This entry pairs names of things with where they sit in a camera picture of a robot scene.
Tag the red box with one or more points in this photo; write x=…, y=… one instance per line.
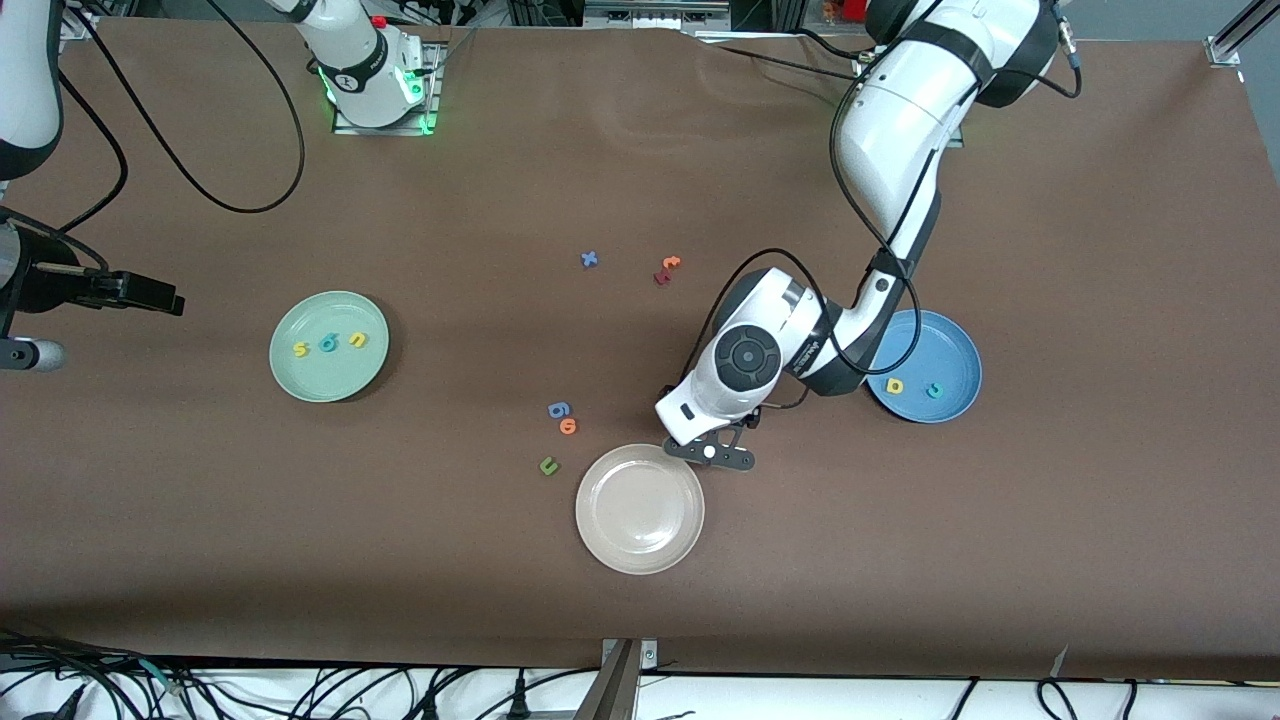
x=857, y=8

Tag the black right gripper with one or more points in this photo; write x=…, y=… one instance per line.
x=58, y=286

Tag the blue plate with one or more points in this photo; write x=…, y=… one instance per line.
x=950, y=350

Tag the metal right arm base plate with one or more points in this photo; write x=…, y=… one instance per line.
x=430, y=60

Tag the silver perforated metal rail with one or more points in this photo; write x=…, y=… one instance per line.
x=650, y=12

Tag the beige plate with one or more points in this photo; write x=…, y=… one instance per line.
x=640, y=510

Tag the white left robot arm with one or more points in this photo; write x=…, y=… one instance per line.
x=890, y=130

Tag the light green plate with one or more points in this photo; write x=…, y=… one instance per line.
x=332, y=375

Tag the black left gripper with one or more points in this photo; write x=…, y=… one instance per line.
x=752, y=420

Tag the aluminium profile beam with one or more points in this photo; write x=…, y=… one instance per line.
x=620, y=690

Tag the brown table cover sheet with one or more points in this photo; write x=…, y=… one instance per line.
x=800, y=560

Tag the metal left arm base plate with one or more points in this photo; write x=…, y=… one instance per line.
x=955, y=142

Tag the white tape scrap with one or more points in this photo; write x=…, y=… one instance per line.
x=1060, y=660

